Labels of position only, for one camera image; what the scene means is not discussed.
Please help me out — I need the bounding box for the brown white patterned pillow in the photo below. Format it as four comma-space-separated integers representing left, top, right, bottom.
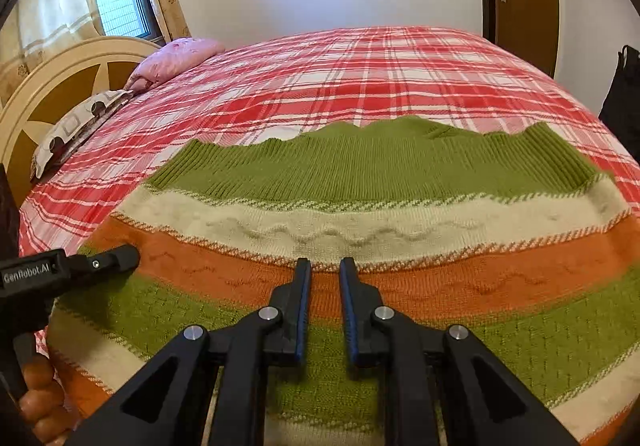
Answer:
31, 89, 135, 182

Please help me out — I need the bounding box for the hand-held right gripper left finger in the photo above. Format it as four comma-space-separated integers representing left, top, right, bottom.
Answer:
65, 257, 313, 446

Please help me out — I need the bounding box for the bed with red plaid sheet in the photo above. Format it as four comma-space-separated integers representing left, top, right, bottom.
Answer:
17, 25, 640, 362

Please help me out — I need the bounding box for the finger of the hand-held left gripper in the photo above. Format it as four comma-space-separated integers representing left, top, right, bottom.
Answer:
65, 245, 140, 284

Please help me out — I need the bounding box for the pink pillow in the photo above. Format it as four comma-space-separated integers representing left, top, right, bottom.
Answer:
124, 37, 227, 92

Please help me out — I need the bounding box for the cream sheer curtain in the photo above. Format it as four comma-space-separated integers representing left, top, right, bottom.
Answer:
0, 0, 106, 94

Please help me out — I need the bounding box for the black folded chair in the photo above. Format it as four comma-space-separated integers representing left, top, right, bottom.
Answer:
598, 45, 640, 152

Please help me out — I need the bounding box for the person's left hand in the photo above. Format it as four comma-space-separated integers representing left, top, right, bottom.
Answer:
20, 356, 76, 446

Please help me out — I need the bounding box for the green striped knit sweater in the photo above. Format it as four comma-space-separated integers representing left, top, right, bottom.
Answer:
47, 115, 640, 446

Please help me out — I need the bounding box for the cream wooden headboard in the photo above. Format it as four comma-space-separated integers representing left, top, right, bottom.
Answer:
0, 35, 163, 207

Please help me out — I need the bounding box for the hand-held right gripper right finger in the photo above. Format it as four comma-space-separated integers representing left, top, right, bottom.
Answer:
339, 257, 581, 446

